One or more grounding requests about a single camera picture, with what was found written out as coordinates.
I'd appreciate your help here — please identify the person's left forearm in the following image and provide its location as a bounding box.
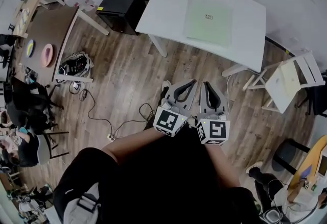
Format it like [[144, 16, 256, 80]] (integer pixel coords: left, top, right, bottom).
[[101, 127, 171, 166]]

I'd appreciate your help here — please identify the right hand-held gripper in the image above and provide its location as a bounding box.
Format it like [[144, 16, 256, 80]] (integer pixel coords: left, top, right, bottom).
[[196, 81, 231, 146]]

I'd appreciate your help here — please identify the light wooden desk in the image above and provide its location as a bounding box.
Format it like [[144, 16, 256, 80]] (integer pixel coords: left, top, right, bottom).
[[12, 0, 66, 39]]

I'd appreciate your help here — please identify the black cabinet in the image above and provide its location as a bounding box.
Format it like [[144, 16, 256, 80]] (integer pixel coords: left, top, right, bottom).
[[95, 0, 151, 36]]

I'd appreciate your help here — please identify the white floor cable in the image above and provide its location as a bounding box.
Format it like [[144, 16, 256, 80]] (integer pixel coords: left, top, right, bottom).
[[225, 72, 238, 110]]

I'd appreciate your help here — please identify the black office chair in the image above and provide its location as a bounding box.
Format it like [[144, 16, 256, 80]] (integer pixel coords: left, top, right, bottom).
[[7, 77, 70, 139]]

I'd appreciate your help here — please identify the person's right forearm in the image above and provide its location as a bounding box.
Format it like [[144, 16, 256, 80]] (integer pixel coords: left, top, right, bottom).
[[206, 141, 241, 189]]

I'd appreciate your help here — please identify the grey waist bag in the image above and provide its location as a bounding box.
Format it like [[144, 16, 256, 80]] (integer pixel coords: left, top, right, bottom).
[[63, 183, 101, 224]]

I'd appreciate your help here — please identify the brown table with white legs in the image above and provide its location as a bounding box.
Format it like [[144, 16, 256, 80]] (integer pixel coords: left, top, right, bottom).
[[14, 5, 110, 84]]

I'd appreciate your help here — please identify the white folding chair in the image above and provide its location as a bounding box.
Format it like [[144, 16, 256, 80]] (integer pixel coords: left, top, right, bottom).
[[242, 51, 325, 114]]

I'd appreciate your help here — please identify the bag of cables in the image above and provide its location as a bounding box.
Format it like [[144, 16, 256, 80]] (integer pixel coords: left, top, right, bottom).
[[57, 51, 94, 78]]

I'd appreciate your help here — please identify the person's black clothing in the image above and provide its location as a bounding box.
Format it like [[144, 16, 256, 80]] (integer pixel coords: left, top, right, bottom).
[[52, 128, 259, 224]]

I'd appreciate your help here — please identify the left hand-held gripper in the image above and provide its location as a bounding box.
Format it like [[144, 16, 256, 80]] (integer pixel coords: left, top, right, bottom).
[[153, 79, 198, 138]]

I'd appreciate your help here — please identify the black floor cable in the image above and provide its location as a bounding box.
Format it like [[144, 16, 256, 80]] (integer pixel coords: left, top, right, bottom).
[[78, 87, 157, 139]]

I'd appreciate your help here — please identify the yellow table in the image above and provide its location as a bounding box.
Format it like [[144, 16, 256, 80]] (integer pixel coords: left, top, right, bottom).
[[288, 134, 327, 205]]

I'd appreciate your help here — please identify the purple and yellow plate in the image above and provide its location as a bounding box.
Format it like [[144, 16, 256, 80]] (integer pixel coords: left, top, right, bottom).
[[26, 39, 36, 58]]

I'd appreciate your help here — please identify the light green item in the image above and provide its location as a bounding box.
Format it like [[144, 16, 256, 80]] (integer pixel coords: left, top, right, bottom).
[[182, 0, 235, 46]]

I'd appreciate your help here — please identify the black stool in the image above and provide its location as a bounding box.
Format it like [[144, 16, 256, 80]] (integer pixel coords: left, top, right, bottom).
[[271, 138, 312, 176]]

